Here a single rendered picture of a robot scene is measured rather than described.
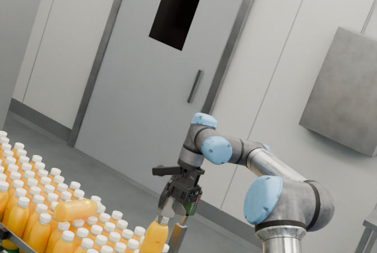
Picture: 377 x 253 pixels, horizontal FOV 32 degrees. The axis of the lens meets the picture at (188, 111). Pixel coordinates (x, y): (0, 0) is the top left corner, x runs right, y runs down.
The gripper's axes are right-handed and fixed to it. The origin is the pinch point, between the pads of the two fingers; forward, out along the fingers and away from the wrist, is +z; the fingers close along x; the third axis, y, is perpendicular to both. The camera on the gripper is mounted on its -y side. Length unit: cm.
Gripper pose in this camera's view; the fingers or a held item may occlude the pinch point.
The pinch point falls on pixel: (163, 217)
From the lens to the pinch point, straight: 208.5
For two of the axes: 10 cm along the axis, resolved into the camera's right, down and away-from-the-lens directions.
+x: 5.7, 0.1, 8.2
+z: -3.3, 9.2, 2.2
